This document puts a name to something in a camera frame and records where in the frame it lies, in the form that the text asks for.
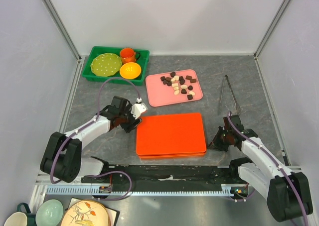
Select orange chocolate box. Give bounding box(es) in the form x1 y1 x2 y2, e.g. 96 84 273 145
137 151 207 160

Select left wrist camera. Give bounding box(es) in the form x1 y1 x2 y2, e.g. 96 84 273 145
131 98 148 119

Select orange mug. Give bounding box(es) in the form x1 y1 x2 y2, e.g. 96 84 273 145
120 47 141 64

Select orange bowl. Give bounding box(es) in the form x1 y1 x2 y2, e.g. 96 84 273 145
120 62 142 79

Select painted bird plate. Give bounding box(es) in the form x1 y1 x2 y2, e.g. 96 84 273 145
61 200 111 226

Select orange box lid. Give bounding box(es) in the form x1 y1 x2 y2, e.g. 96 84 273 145
136 113 207 155

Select white green mug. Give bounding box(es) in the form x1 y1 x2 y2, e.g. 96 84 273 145
4 203 36 226

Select green plastic bin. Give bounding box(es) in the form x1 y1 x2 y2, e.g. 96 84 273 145
82 46 150 86

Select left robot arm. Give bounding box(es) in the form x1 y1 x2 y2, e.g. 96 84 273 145
40 96 148 184

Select celadon bowl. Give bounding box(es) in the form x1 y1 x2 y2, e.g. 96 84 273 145
35 199 64 226

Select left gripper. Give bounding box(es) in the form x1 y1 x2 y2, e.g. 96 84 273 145
119 104 143 133

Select metal tongs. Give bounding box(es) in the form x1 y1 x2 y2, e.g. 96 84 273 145
218 75 241 115

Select pink tray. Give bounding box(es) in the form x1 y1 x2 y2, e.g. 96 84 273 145
146 69 203 107

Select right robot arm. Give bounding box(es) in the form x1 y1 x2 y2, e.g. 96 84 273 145
210 112 313 226

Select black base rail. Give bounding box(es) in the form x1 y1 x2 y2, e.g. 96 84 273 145
81 165 247 193

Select green dotted plate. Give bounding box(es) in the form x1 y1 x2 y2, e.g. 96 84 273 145
90 53 122 77

